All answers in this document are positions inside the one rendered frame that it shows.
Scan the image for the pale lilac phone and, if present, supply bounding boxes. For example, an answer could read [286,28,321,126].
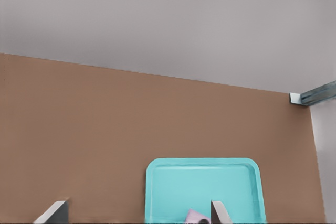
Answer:
[183,208,212,224]

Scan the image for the pale blue-green tray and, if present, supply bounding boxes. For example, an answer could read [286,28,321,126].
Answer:
[144,157,266,224]

